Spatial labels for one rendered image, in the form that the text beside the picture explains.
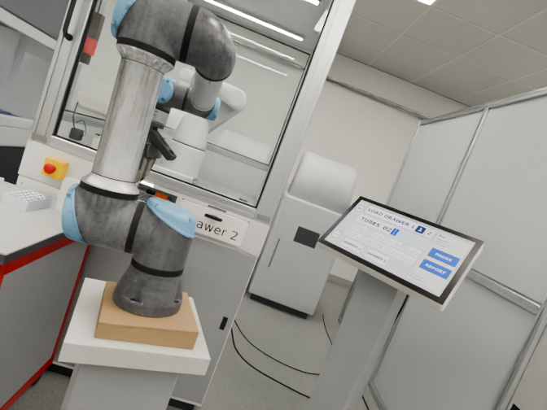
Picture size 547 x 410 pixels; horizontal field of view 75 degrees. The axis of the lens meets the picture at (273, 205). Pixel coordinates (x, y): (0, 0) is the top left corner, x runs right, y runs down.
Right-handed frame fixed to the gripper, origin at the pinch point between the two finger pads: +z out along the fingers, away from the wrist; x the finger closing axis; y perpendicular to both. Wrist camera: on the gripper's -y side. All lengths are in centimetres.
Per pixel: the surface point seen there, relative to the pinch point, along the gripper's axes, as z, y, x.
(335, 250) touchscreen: 2, -72, -28
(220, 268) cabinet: 27, -31, -31
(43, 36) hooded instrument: -42, 98, -47
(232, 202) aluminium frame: -0.6, -25.8, -29.5
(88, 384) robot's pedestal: 34, -31, 51
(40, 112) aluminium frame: -8, 54, -11
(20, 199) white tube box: 18.8, 30.6, 11.9
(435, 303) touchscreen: 3, -106, -7
